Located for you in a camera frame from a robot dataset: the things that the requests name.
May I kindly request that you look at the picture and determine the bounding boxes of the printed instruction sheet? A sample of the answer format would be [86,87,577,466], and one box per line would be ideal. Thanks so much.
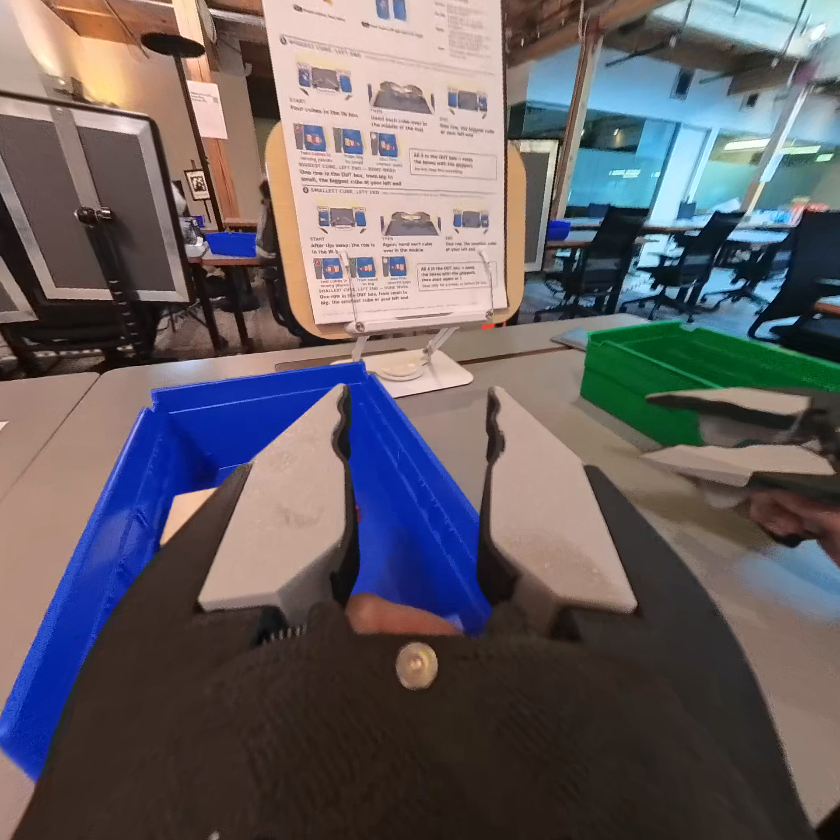
[262,0,509,326]

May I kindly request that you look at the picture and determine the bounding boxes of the grey panel rack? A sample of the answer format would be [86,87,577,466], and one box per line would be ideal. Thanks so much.
[0,92,194,375]

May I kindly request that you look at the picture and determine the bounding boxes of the grey partition panel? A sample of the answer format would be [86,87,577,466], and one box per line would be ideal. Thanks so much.
[512,138,562,273]

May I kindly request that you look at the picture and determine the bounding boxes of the white stand base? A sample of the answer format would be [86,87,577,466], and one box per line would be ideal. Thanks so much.
[328,325,475,399]

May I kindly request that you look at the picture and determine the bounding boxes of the black mesh office chair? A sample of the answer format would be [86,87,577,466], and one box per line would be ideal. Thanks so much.
[748,209,840,358]
[550,205,651,317]
[640,210,747,324]

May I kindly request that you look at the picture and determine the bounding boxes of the large wooden cube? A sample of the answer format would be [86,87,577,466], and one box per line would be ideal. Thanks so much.
[159,487,221,547]

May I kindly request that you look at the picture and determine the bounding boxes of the blue plastic bin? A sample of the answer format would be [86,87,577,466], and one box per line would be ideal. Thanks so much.
[0,361,493,782]

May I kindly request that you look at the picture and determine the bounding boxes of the white wall notice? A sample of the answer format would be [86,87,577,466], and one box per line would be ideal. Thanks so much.
[187,79,229,140]

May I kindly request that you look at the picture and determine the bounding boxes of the green plastic bin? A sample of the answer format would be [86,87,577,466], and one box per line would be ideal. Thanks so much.
[580,320,840,447]

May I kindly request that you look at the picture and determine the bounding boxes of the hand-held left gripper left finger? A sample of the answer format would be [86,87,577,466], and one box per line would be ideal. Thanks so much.
[197,384,362,616]

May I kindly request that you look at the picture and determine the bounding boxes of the black floor lamp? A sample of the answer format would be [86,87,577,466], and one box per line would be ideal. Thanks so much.
[141,33,232,227]

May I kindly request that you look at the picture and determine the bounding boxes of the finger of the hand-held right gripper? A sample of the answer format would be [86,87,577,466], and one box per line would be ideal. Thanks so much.
[638,444,839,491]
[645,387,816,429]

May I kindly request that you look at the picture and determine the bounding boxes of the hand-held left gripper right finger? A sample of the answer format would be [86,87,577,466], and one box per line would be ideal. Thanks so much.
[476,386,640,635]

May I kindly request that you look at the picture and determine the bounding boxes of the person's right hand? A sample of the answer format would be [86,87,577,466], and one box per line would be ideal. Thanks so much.
[748,491,840,570]

